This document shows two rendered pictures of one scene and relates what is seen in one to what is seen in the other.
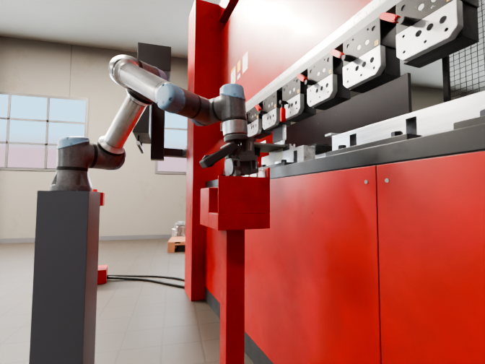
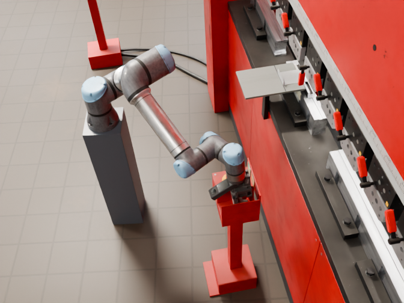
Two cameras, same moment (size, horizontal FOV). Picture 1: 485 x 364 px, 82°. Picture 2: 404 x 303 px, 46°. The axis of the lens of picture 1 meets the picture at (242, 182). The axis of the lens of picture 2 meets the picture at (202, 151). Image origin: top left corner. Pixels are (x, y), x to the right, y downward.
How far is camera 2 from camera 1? 167 cm
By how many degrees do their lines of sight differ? 54
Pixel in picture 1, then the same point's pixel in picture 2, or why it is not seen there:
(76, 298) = (128, 187)
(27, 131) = not seen: outside the picture
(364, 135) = (342, 186)
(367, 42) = (357, 142)
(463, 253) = not seen: outside the picture
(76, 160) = (102, 109)
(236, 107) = (235, 171)
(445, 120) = (367, 243)
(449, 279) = not seen: outside the picture
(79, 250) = (123, 165)
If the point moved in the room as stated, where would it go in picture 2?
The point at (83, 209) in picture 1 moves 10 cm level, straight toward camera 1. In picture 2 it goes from (119, 144) to (123, 159)
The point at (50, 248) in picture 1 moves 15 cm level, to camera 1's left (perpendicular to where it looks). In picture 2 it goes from (103, 165) to (75, 161)
